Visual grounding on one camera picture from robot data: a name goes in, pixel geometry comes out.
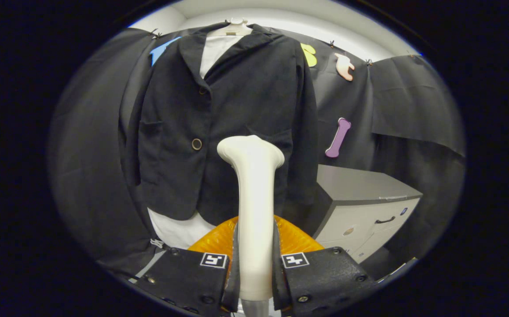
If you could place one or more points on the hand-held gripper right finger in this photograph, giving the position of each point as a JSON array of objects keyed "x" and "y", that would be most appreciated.
[{"x": 278, "y": 286}]

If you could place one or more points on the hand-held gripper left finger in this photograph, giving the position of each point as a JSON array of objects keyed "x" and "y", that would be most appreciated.
[{"x": 234, "y": 286}]

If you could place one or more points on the white shirt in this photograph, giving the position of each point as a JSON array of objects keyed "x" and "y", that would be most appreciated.
[{"x": 179, "y": 231}]

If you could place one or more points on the white garment steamer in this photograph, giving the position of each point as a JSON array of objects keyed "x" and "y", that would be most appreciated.
[{"x": 256, "y": 211}]

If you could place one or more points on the black suit jacket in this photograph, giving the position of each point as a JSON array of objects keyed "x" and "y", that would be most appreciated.
[{"x": 170, "y": 154}]

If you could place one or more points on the white plastic clothes hanger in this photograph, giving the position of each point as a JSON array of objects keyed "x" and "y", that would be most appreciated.
[{"x": 232, "y": 30}]

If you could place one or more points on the grey and beige cabinet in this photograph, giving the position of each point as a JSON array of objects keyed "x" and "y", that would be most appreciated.
[{"x": 355, "y": 185}]

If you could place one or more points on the black backdrop cloth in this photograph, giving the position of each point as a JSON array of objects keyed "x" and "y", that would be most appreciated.
[{"x": 412, "y": 101}]

